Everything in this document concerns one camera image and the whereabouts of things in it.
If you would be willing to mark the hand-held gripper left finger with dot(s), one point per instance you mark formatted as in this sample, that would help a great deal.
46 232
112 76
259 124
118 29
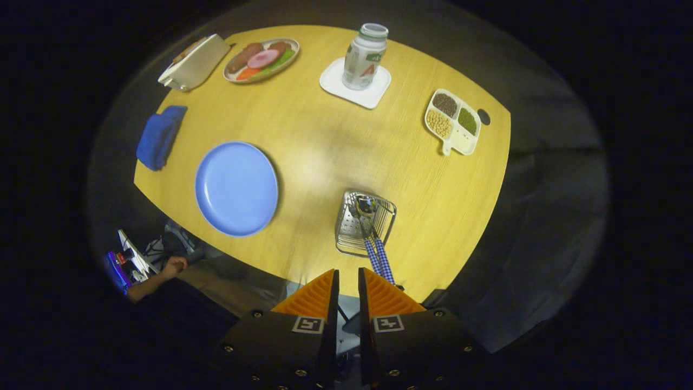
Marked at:
330 336

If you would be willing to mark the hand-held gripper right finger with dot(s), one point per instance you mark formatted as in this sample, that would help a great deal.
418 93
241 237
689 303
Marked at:
365 346

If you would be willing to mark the blue round plate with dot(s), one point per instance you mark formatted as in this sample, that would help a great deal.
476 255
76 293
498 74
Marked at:
235 189

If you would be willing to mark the computer monitor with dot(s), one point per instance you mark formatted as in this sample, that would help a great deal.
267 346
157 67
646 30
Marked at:
116 271

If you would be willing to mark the white divided dish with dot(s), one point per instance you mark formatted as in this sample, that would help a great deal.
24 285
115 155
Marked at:
464 142

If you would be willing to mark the yellow soybeans pile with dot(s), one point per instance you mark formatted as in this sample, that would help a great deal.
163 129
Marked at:
439 123

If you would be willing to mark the white square coaster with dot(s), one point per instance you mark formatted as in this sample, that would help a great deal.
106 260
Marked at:
368 97

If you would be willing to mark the green beans pile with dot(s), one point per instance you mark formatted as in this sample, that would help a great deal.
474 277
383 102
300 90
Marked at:
468 121

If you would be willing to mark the dark red beans pile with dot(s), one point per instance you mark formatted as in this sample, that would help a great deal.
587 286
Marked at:
445 104

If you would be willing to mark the black round table grommet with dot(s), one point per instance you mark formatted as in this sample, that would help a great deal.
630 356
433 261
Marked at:
483 117

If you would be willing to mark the folded blue cloth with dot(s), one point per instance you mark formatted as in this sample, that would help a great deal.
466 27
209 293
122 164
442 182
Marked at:
157 138

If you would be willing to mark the oval food plate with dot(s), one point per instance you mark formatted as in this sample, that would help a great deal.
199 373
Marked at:
273 73

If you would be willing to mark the orange carrot slice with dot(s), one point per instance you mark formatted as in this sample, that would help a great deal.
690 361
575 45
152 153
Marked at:
248 73

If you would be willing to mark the white bottle green cap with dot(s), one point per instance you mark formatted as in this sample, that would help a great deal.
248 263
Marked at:
363 59

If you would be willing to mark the green lettuce leaf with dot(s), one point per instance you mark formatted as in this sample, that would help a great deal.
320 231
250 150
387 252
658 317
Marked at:
284 58

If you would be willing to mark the pink ham slice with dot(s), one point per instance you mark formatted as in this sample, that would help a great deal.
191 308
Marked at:
263 58

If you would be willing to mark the brown meat piece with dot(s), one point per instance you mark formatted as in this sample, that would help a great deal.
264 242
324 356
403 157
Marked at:
241 59

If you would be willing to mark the white toaster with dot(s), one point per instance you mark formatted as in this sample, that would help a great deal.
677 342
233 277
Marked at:
197 65

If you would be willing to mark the toast slice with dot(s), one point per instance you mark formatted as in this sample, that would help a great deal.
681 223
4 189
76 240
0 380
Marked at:
187 51

